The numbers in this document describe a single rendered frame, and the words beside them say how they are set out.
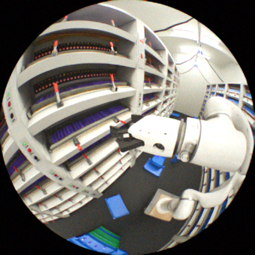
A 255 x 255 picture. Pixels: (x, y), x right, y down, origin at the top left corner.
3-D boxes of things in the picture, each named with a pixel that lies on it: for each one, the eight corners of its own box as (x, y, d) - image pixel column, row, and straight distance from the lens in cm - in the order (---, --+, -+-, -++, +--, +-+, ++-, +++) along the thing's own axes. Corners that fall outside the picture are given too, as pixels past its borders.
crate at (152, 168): (163, 168, 141) (165, 166, 134) (158, 177, 131) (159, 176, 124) (149, 160, 140) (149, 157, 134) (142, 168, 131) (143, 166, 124)
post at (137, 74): (134, 163, 133) (143, 22, 84) (131, 167, 129) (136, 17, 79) (126, 157, 139) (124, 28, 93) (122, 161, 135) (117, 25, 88)
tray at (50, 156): (133, 118, 62) (137, 109, 56) (57, 166, 46) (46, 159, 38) (117, 107, 71) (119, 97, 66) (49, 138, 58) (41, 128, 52)
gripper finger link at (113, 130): (122, 150, 16) (104, 139, 21) (131, 141, 17) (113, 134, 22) (118, 137, 14) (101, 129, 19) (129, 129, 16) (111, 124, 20)
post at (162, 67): (153, 141, 173) (167, 49, 140) (151, 143, 167) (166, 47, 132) (145, 137, 178) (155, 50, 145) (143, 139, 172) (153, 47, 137)
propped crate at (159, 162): (156, 154, 152) (157, 151, 148) (165, 159, 152) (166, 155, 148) (150, 162, 128) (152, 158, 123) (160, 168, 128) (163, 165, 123)
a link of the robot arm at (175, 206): (181, 201, 84) (200, 195, 66) (172, 219, 82) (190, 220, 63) (170, 197, 79) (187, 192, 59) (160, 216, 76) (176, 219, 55)
